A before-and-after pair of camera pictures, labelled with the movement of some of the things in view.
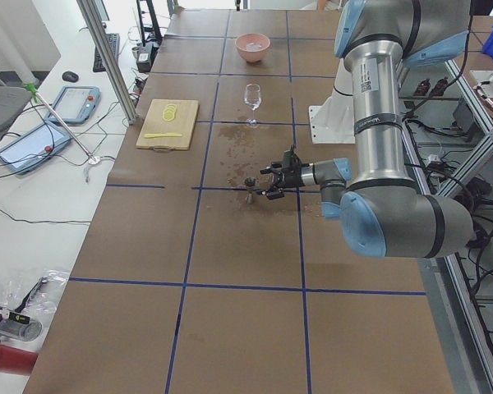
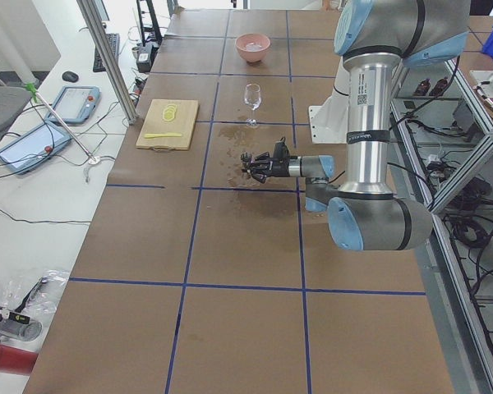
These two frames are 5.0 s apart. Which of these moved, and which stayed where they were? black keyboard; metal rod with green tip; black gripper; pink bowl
Moved: black gripper
Stayed: metal rod with green tip; black keyboard; pink bowl
